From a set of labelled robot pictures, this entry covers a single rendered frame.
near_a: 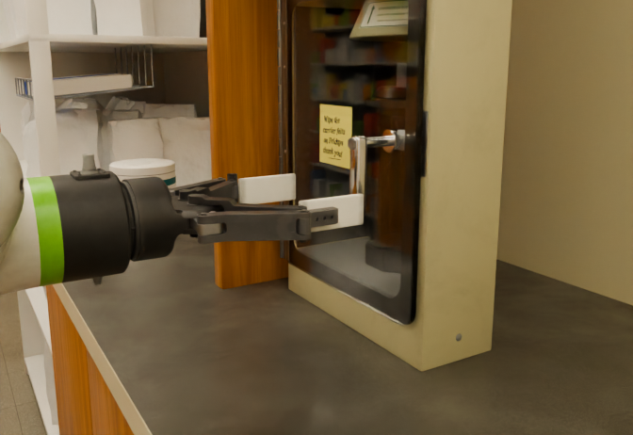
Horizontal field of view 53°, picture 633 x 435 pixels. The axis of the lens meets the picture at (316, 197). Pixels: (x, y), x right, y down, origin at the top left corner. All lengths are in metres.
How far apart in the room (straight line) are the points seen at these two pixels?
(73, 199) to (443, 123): 0.38
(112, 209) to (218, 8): 0.47
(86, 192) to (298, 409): 0.30
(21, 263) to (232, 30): 0.53
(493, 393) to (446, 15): 0.40
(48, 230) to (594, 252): 0.83
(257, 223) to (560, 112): 0.68
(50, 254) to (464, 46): 0.45
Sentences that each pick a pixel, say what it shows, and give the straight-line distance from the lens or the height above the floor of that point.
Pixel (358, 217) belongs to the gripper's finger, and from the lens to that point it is 0.61.
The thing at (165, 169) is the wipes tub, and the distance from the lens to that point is 1.30.
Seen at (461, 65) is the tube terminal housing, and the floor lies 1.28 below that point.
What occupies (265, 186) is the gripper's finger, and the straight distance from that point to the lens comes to 0.71.
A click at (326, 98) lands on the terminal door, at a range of 0.82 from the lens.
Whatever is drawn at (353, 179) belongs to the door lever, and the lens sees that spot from 0.68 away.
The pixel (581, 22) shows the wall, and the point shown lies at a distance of 1.09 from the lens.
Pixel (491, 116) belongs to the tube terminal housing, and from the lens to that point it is 0.73.
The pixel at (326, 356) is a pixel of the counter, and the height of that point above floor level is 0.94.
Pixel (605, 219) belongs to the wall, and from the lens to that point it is 1.07.
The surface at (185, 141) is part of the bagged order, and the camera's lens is 1.92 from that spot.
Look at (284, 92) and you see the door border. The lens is 0.92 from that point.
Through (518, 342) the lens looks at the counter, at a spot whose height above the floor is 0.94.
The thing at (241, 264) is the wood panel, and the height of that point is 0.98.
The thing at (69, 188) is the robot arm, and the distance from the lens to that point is 0.55.
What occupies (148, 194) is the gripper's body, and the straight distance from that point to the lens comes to 0.57.
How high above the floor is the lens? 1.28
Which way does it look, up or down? 12 degrees down
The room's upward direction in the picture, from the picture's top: straight up
